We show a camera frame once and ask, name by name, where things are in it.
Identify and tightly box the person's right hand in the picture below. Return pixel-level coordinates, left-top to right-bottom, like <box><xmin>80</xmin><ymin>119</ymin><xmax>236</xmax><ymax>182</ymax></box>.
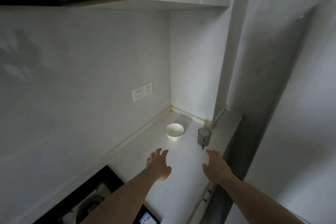
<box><xmin>202</xmin><ymin>149</ymin><xmax>233</xmax><ymax>184</ymax></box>

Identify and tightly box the person's left hand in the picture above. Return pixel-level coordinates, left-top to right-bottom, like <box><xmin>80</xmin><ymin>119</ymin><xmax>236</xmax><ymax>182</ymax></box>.
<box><xmin>146</xmin><ymin>148</ymin><xmax>173</xmax><ymax>182</ymax></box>

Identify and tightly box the clear glass mug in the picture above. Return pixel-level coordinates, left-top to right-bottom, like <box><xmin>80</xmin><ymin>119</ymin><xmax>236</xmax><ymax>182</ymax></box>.
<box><xmin>197</xmin><ymin>127</ymin><xmax>212</xmax><ymax>150</ymax></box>

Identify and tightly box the white bowl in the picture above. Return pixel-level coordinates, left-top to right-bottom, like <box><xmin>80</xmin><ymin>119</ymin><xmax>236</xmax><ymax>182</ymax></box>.
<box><xmin>164</xmin><ymin>123</ymin><xmax>184</xmax><ymax>142</ymax></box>

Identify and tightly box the person's left forearm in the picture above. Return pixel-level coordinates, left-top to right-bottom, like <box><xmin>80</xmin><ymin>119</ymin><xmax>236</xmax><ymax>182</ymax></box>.
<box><xmin>81</xmin><ymin>167</ymin><xmax>162</xmax><ymax>224</ymax></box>

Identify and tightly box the person's right forearm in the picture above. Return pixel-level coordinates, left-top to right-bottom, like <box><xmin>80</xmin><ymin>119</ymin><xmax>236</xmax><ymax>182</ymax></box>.
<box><xmin>214</xmin><ymin>174</ymin><xmax>306</xmax><ymax>224</ymax></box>

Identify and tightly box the white kitchen countertop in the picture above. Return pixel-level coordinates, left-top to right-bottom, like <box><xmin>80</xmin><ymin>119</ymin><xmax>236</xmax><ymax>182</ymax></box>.
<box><xmin>25</xmin><ymin>110</ymin><xmax>243</xmax><ymax>224</ymax></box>

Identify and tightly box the blue energy label sticker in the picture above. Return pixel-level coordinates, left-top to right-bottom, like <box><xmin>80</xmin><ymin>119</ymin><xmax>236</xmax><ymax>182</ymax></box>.
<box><xmin>139</xmin><ymin>212</ymin><xmax>159</xmax><ymax>224</ymax></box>

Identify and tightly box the plain black gas burner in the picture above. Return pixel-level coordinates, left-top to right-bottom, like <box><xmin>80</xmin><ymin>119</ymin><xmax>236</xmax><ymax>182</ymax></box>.
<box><xmin>63</xmin><ymin>182</ymin><xmax>108</xmax><ymax>224</ymax></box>

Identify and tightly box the white refrigerator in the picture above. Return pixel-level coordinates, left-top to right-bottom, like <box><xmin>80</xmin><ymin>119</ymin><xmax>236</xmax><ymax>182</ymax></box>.
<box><xmin>223</xmin><ymin>0</ymin><xmax>336</xmax><ymax>224</ymax></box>

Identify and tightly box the black glass gas stove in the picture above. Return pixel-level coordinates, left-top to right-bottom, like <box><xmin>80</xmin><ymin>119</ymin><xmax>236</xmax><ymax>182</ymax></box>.
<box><xmin>32</xmin><ymin>164</ymin><xmax>161</xmax><ymax>224</ymax></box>

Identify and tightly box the white wall socket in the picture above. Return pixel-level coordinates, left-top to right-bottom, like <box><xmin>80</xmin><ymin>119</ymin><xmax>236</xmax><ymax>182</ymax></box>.
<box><xmin>131</xmin><ymin>87</ymin><xmax>145</xmax><ymax>103</ymax></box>
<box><xmin>143</xmin><ymin>82</ymin><xmax>154</xmax><ymax>97</ymax></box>

